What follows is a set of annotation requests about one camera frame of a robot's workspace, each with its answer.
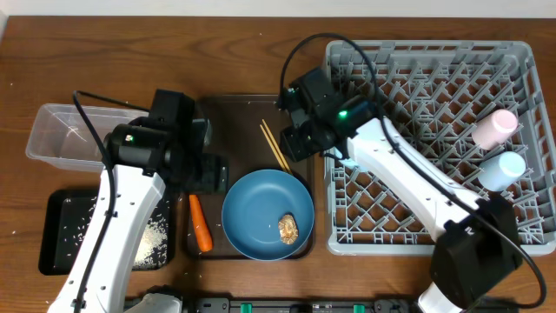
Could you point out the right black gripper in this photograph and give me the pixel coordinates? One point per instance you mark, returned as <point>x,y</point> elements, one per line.
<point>290,137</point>

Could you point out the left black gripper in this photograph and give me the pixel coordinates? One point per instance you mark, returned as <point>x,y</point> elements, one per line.
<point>210,172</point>

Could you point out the dark blue plate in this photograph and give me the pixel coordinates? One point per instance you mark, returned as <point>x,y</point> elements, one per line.
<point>253,208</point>

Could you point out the orange carrot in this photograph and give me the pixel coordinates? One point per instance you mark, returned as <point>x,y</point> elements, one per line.
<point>202,233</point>

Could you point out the white rice pile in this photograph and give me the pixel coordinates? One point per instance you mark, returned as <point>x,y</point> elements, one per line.
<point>153,251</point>

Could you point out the brown mushroom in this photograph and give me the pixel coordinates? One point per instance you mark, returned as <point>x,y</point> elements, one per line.
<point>288,229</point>

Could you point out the pink plastic cup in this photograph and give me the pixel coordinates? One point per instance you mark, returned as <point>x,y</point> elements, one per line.
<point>494,129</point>

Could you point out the light blue plastic cup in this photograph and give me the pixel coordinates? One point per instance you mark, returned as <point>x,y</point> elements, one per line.
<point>499,172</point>

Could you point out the light blue rice bowl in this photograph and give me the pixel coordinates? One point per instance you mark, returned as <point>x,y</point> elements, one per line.
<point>341,155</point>

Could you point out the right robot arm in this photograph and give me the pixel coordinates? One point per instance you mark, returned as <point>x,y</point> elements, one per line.
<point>473,237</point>

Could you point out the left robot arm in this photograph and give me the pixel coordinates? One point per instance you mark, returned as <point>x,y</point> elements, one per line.
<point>142,160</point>

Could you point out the black waste tray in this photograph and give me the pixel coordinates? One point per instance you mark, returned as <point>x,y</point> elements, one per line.
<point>47,258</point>

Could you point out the grey dishwasher rack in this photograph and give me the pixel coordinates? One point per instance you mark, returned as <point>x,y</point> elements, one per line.
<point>458,103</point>

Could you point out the wooden chopstick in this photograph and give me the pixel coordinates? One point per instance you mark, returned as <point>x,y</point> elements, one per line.
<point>264,123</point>
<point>271,142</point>

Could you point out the dark brown serving tray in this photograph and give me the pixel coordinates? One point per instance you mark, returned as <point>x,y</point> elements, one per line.
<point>236,121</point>

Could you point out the clear plastic bin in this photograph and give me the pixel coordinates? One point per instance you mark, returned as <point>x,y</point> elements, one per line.
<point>60,137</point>

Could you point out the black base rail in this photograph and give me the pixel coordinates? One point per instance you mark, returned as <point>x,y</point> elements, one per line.
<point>166,299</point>

